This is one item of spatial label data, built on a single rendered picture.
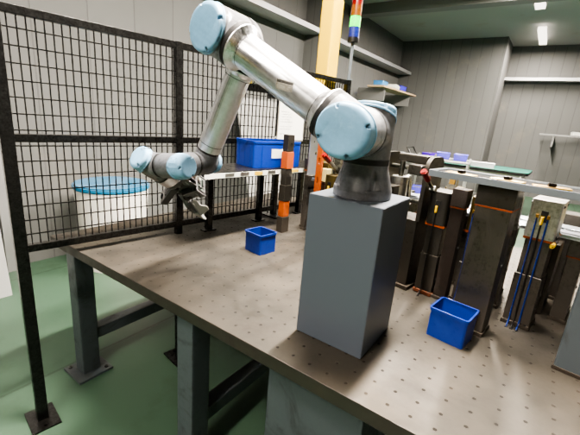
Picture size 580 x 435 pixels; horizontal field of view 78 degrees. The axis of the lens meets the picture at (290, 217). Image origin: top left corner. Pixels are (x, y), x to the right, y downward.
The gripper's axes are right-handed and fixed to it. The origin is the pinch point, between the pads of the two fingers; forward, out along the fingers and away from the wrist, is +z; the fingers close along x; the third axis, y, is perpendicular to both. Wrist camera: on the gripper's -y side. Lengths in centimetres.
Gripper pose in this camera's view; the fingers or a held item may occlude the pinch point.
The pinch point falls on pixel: (204, 202)
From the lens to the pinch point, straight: 141.0
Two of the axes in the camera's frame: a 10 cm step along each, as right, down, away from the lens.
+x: -1.2, -9.0, 4.1
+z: 4.1, 3.4, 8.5
